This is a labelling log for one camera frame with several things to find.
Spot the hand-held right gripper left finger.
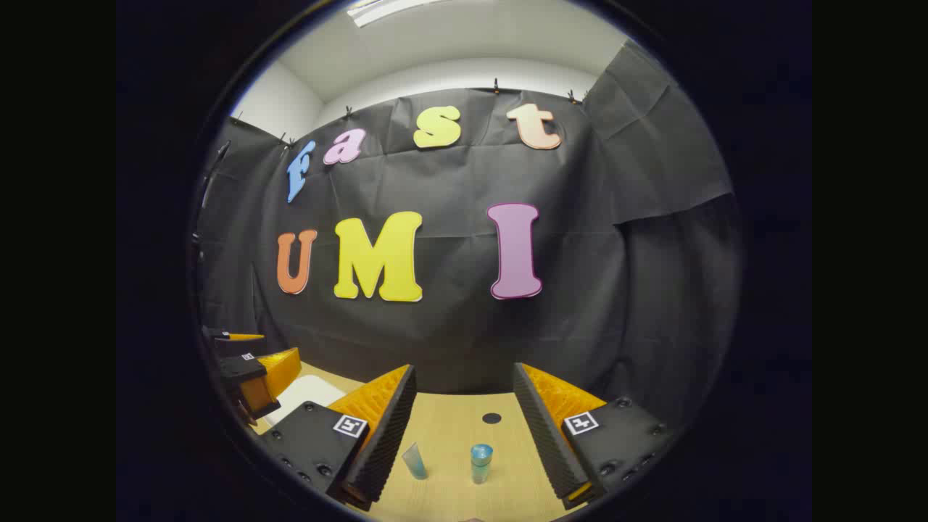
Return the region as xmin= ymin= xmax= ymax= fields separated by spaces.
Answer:
xmin=257 ymin=364 xmax=418 ymax=512

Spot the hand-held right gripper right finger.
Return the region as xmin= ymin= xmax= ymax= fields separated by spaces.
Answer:
xmin=513 ymin=362 xmax=675 ymax=510

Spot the blue skin care tube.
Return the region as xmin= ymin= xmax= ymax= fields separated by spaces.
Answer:
xmin=402 ymin=442 xmax=428 ymax=481

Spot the white suitcase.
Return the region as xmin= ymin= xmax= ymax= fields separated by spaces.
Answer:
xmin=262 ymin=375 xmax=347 ymax=426

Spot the blue skin care bottle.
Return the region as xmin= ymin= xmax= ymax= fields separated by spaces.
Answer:
xmin=470 ymin=444 xmax=494 ymax=485

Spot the ceiling light panel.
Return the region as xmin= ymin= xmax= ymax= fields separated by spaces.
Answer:
xmin=347 ymin=0 xmax=436 ymax=28

